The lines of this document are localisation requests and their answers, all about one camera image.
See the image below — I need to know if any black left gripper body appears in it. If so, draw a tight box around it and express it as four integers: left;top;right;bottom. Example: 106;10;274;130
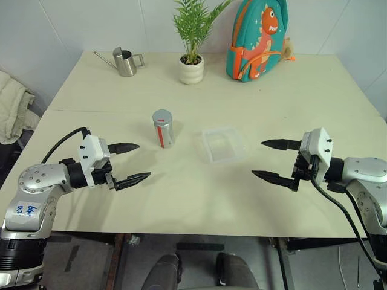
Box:
92;164;122;192

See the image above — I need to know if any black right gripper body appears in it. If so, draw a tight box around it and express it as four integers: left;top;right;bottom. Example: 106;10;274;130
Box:
291;152;322;192

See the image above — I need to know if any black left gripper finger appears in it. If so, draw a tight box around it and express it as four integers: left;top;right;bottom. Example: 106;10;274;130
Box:
115;172;152;192
108;143;141;156

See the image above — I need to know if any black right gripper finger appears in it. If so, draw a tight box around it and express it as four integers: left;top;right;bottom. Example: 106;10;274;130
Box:
261;138;304;151
251;170;294;192

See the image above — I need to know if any grey tube screw cap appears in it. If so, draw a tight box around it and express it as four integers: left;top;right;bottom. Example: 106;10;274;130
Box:
152;109;173;128

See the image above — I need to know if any clear plastic container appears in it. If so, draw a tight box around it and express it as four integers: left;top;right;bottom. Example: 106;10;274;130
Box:
193;124;250;166

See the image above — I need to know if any silver and red can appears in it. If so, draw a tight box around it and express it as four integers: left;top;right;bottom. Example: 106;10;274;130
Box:
154;119;177;149

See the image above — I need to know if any rusty table leg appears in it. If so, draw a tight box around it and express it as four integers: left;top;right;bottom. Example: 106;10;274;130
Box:
106;233;132;290

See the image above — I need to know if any steel watering can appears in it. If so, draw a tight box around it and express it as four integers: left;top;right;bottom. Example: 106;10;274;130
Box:
92;46;146;78

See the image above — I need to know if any black table leg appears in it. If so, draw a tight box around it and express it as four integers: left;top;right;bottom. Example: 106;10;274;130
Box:
268;237;296;290

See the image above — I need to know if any black table crossbar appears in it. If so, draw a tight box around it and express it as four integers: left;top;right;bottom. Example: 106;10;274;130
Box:
176;242;225;252

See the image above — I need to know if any beige plush pendant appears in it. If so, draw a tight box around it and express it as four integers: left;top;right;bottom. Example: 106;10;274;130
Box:
282;37;297;63

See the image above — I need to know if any dark rounded shape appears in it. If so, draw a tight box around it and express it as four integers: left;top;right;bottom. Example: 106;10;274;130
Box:
141;253;183;290
215;251;258;290

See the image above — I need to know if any white ribbed plant pot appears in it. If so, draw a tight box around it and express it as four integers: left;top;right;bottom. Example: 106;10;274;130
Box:
178;54;205;86

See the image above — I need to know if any teal dinosaur backpack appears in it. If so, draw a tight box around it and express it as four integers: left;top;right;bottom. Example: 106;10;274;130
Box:
226;0;290;83

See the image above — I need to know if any beige quilted jacket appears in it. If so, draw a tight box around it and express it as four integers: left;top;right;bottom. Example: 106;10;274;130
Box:
0;70;42;145

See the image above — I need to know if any green fern plant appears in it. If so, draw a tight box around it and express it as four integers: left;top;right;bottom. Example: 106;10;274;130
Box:
172;0;234;65

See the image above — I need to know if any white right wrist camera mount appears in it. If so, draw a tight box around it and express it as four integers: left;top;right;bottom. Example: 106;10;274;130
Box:
300;127;334;185

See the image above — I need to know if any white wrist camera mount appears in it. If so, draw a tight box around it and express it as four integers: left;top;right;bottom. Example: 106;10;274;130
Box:
77;134;113;187
300;127;334;185

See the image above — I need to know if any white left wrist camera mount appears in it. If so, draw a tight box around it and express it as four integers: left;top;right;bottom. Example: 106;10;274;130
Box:
77;134;113;187

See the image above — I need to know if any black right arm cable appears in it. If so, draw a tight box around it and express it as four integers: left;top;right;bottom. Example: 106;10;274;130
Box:
309;174;383;279

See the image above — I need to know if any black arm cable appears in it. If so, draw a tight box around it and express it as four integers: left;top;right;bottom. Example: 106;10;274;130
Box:
309;174;383;279
41;127;91;164

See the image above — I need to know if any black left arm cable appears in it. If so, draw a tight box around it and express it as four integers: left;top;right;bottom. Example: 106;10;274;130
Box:
41;127;91;164

